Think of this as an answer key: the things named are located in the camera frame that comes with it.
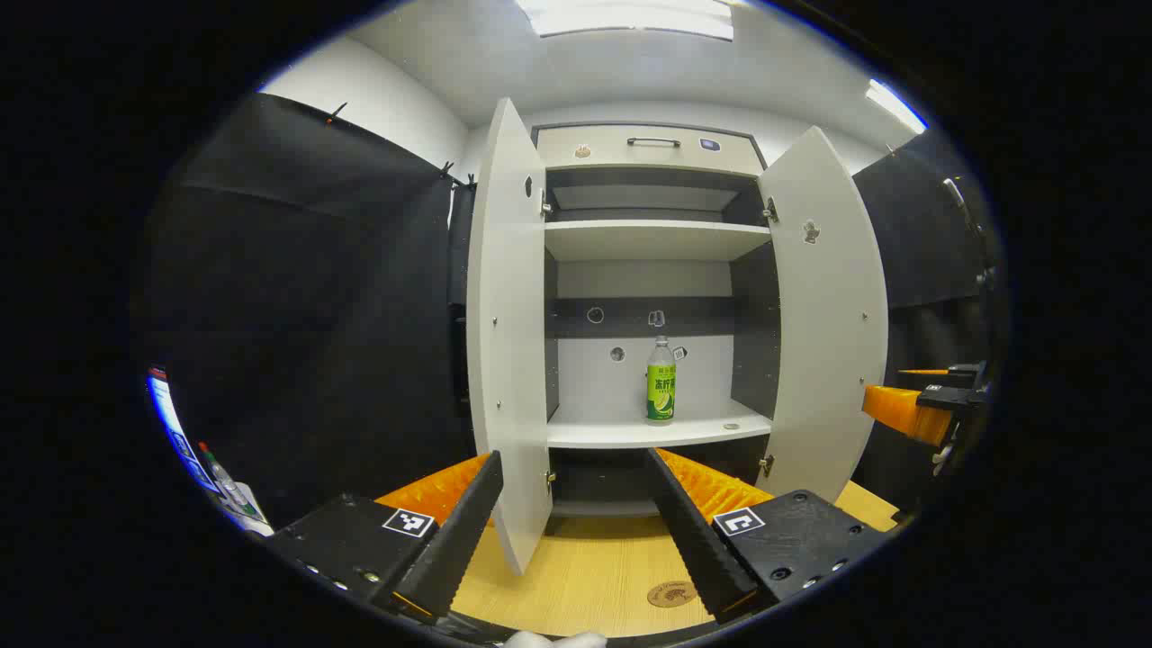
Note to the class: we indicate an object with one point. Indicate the white cabinet shelf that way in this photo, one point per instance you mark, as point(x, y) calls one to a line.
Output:
point(648, 434)
point(648, 241)

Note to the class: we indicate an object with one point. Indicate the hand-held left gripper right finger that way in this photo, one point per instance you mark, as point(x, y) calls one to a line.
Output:
point(693, 540)

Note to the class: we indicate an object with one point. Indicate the white cabinet door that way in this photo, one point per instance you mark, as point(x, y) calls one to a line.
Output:
point(828, 342)
point(508, 360)

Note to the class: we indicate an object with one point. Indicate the white and grey cabinet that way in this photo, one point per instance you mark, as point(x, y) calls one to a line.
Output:
point(643, 292)

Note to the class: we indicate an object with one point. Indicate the lit screen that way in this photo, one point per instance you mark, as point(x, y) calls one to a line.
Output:
point(175, 427)

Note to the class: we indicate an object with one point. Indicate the white cabinet drawer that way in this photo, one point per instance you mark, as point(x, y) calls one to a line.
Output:
point(612, 148)

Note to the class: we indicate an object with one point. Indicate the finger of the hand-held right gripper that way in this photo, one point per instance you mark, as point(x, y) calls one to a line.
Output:
point(965, 370)
point(904, 412)

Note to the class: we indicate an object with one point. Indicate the narrow ceiling light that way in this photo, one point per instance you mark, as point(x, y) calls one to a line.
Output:
point(895, 105)

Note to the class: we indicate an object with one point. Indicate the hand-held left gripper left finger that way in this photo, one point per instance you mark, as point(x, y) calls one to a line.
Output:
point(459, 540)

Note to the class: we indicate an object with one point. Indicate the black backdrop cloth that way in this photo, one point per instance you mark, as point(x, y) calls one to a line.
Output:
point(315, 315)

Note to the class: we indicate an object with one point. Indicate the green label plastic bottle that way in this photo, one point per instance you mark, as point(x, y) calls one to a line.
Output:
point(661, 387)

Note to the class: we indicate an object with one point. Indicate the round cork coaster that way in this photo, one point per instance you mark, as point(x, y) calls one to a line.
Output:
point(670, 594)

